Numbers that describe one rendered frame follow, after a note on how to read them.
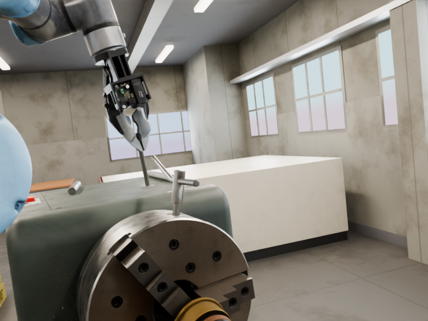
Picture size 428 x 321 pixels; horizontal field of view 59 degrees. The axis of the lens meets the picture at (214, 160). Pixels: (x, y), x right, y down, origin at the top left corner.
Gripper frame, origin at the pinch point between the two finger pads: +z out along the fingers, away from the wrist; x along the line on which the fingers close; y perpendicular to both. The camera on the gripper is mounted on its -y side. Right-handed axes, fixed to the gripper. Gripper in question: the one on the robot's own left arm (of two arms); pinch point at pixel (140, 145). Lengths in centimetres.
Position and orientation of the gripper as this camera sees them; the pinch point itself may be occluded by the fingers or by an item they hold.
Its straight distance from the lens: 85.2
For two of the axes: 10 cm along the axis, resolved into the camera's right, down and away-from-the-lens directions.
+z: 3.1, 9.4, 1.7
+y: 4.5, 0.1, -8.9
